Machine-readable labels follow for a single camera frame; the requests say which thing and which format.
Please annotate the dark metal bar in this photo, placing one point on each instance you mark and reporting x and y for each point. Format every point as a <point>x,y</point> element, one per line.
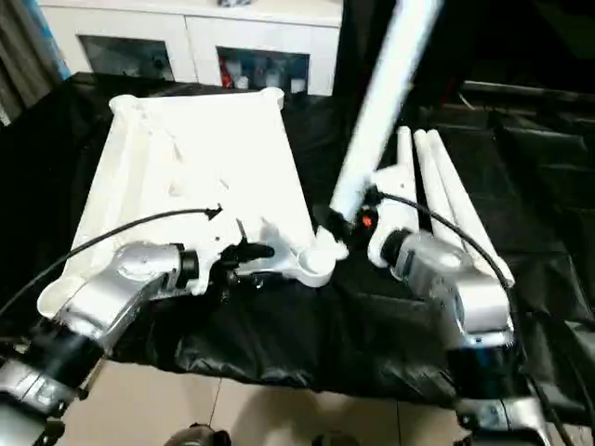
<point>511,87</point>

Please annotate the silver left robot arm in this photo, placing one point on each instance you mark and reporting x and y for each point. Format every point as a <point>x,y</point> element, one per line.
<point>116,288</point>

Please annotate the grey curtain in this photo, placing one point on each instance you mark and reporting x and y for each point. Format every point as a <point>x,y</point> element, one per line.
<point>18,60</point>

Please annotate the white plastic table top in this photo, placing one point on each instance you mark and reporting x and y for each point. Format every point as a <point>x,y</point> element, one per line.
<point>195,153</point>

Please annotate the white glass door cabinet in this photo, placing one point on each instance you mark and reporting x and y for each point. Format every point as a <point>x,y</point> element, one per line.
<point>186,28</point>

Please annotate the dark speckled object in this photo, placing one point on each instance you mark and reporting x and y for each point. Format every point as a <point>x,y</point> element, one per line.
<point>234,3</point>

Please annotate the black mat cover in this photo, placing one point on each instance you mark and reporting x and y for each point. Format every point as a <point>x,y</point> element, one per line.
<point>534,186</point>

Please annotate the white plastic table leg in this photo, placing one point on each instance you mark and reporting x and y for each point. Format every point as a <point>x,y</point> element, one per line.
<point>405,148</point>
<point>465,200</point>
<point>386,93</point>
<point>437,186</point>

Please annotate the small white jar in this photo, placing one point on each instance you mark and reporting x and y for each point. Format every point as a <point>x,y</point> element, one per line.
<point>272,79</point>
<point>241,82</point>
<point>297,85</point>

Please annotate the dark robot waist part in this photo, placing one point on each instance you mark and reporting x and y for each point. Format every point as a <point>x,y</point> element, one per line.
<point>200,436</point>

